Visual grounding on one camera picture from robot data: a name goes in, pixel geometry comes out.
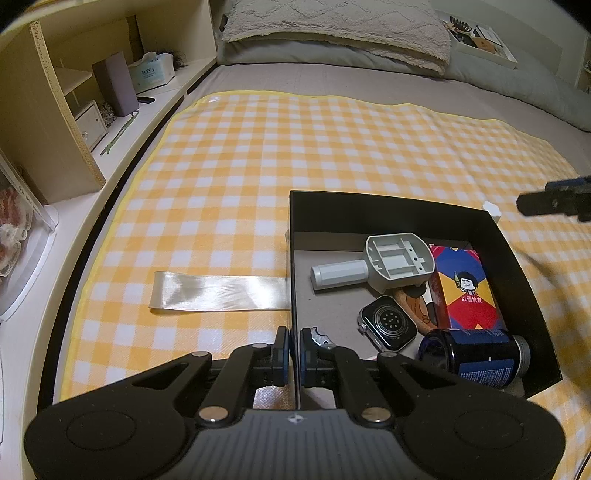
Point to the small white drawer box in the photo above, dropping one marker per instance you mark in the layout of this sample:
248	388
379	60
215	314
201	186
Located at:
90	124

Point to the clear tape strip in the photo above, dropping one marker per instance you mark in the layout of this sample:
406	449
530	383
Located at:
217	291

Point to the green stick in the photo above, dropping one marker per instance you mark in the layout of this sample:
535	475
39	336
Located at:
117	134

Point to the black cardboard box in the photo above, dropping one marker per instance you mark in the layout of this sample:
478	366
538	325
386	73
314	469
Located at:
369	207

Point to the colourful printed card box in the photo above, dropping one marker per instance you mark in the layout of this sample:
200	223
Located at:
466	286

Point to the grey pillow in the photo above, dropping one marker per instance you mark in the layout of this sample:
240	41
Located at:
277	54

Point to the purple tall container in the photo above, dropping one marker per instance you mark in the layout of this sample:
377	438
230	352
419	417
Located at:
115	83

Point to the dark blue jar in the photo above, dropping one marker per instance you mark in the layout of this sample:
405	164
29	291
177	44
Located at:
480	357

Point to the grey quilt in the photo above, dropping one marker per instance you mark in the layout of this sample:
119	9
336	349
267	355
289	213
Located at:
531	87

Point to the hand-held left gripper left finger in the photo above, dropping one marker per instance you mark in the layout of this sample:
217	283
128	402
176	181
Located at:
284	355

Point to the black remote control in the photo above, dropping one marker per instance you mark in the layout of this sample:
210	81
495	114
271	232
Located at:
146	99

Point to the beige textured pillow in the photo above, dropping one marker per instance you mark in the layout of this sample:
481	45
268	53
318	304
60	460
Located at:
332	23

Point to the black smartwatch body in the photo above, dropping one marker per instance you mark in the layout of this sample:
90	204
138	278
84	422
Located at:
390	321

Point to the white tissue box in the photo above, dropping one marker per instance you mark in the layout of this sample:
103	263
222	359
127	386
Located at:
150	73

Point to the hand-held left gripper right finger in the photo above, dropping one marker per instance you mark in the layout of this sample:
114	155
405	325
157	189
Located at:
305	362

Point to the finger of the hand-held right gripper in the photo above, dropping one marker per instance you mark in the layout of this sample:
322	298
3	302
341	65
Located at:
549	204
565	184

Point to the black fuzzy item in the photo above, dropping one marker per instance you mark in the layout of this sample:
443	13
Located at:
179	60

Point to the white tray with accessories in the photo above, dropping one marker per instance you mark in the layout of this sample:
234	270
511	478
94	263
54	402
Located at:
485	46

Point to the cartoon printed card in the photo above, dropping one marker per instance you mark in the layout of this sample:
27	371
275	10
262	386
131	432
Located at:
418	305

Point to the yellow checked mat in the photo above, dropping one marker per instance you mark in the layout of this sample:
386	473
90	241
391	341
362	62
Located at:
277	161

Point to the doll in clear case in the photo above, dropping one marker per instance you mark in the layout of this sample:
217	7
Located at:
14	230

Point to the wooden shelf unit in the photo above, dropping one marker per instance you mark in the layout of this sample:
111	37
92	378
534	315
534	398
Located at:
23	101

